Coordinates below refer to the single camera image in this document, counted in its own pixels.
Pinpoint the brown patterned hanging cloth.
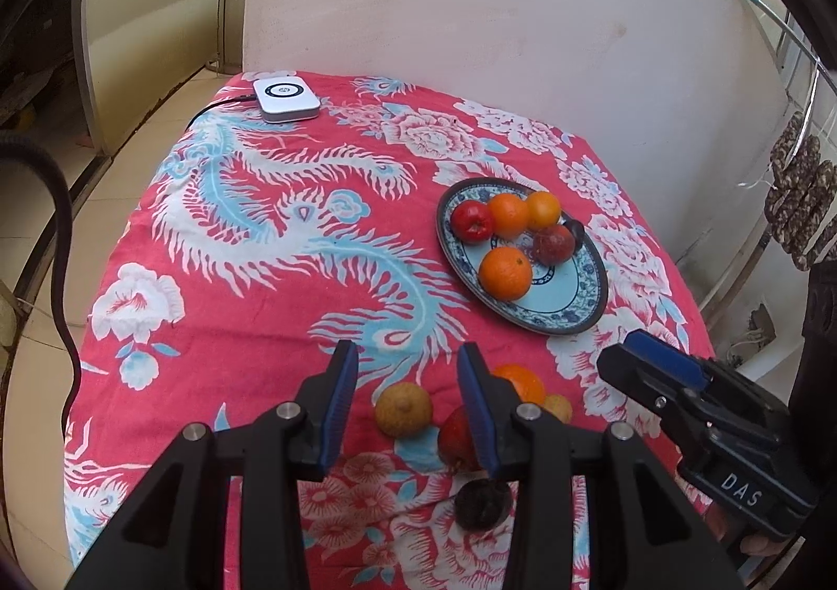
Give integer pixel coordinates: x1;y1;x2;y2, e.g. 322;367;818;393
765;112;837;274

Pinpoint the yellowish orange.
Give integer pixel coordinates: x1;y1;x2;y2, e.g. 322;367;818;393
526;190;562;231

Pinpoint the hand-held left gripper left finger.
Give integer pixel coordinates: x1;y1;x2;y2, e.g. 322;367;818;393
65;340;360;590

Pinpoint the white square device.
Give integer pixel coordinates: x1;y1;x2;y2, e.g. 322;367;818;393
253;78;323;122

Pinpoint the bright red apple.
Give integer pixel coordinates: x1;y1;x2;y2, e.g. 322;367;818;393
451;201;496;243

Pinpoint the metal railing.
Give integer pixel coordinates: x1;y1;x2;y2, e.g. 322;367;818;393
693;8;837;316

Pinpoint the person's right hand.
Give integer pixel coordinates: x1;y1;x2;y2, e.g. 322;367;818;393
706;512;792;558

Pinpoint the large red apple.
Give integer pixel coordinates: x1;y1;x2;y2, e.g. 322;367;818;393
438;405;488;474

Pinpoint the brown longan fruit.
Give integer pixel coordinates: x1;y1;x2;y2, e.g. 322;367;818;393
539;394;573;424
375;383;434;438

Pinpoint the black device cable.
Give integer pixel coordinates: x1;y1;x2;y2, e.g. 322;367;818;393
186;95;257;130

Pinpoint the black hose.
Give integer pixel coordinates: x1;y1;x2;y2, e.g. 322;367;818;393
0;131;83;434

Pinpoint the round orange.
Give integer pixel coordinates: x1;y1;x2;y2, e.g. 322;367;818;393
492;364;547;406
489;192;530;238

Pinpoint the large orange with stem mark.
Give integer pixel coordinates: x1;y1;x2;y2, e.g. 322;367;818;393
479;246;533;302

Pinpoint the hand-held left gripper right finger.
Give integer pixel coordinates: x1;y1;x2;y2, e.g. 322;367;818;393
456;342;746;590

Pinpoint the dark red blotchy apple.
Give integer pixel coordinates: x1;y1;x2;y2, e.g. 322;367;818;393
531;225;576;266

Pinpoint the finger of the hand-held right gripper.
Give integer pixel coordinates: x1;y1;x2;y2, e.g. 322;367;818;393
596;345;707;434
623;330;717;391

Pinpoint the red floral tablecloth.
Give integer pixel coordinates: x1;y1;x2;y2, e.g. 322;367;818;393
62;69;717;590

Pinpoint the blue patterned plate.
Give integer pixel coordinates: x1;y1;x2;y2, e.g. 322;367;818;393
436;177;609;336

